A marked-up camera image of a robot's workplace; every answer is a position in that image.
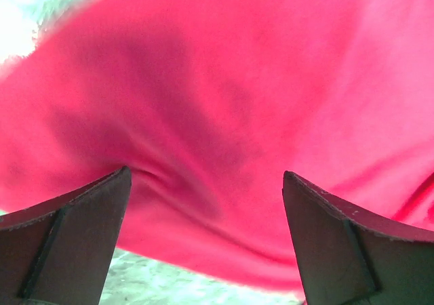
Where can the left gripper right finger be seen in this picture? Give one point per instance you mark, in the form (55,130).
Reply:
(349,255)

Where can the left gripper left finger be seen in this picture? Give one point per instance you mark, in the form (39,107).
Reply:
(59,251)

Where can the magenta pink t-shirt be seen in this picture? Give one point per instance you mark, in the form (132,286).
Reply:
(209,102)

